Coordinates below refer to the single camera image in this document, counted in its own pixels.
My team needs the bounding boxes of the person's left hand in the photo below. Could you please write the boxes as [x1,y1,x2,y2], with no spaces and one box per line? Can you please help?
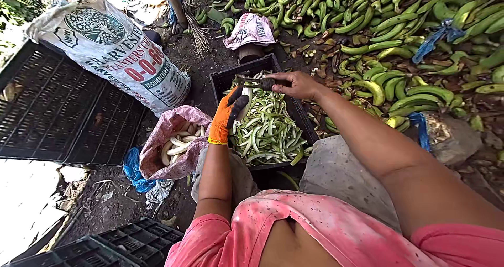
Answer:
[208,86,250,145]

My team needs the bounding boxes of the person's right hand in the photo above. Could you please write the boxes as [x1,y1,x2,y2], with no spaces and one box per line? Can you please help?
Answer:
[263,71,324,102]

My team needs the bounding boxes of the white peeled banana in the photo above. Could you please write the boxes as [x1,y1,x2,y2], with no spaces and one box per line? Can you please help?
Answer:
[236,87,253,121]

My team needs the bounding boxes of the peeling knife with dark handle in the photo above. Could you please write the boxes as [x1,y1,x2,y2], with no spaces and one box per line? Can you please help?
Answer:
[233,75,276,91]

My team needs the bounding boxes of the person's left forearm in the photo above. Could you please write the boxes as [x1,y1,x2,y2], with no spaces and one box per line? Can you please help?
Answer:
[194,143,233,223]

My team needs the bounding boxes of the person's right forearm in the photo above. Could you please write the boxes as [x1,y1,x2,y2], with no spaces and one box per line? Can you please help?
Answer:
[315,85,433,181]

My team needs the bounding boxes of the black crate with solid rim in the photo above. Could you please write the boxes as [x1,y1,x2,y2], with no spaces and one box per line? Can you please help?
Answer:
[210,54,319,171]

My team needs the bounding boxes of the pile of green peels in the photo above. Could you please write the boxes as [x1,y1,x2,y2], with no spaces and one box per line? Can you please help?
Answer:
[224,71,312,166]

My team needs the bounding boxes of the wooden stump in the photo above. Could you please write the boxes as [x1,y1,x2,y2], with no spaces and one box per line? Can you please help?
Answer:
[239,43,265,65]

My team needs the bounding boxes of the pink white printed sack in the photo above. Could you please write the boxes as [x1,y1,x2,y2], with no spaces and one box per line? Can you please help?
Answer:
[223,13,276,50]

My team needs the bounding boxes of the pile of peeled bananas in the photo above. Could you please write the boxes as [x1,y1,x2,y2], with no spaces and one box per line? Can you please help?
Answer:
[161,121,206,167]

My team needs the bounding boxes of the dry palm frond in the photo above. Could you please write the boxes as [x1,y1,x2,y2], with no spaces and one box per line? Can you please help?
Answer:
[182,0,211,59]

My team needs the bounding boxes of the pink woven sack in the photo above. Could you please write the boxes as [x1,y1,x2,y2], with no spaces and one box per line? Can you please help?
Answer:
[139,105,213,180]

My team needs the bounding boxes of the person's legs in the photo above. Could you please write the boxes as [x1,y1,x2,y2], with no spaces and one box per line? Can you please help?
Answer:
[191,135,402,235]

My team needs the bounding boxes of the clear white plastic bag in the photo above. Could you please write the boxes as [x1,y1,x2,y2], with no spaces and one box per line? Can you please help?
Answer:
[145,179,174,217]

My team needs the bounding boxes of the blue plastic bag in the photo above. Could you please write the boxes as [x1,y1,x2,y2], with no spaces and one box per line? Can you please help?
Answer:
[123,146,157,194]

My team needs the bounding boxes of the heap of green unpeeled bananas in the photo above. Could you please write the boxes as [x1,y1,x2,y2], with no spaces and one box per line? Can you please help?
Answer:
[195,0,504,134]

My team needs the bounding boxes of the black plastic crate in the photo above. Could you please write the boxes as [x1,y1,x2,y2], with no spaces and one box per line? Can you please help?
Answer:
[2,236,139,267]
[0,39,107,163]
[94,217,184,267]
[63,80,147,166]

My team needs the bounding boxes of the large white printed sack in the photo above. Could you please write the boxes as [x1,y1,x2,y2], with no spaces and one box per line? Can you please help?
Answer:
[25,0,192,118]

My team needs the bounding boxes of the person's body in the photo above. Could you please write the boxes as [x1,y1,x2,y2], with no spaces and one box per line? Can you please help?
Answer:
[165,159,504,267]

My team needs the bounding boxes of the blue plastic strip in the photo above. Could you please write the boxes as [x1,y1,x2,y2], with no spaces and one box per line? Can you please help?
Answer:
[412,19,466,64]
[408,112,432,153]

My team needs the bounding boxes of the grey rock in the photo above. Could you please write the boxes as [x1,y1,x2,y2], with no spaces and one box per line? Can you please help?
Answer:
[406,113,483,166]

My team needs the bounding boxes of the green plants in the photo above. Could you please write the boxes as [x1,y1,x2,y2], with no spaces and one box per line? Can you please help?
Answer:
[0,0,79,59]

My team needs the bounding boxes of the wooden post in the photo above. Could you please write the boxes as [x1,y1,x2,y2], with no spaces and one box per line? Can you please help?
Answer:
[160,0,189,30]

